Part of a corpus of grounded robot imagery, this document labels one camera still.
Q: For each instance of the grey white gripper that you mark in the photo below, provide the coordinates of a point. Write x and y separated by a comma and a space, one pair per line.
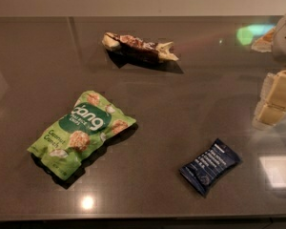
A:
271, 108

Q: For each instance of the green rice chips bag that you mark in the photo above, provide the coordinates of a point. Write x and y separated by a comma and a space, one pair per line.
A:
75, 136

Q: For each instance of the brown chip bag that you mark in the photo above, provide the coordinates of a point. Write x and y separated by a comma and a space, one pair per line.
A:
137, 48

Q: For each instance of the dark blue rxbar wrapper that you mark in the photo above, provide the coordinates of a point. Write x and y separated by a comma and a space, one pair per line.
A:
207, 168

